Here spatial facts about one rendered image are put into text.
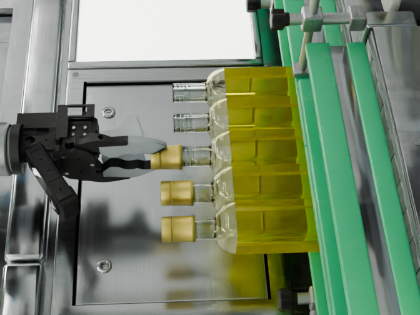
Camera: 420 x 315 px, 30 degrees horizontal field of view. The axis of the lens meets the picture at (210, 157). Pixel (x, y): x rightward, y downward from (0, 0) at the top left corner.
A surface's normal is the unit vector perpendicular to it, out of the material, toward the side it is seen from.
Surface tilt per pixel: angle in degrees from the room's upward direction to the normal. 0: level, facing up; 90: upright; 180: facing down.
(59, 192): 89
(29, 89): 90
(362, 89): 90
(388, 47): 90
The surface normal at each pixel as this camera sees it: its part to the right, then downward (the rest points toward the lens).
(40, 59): 0.03, -0.57
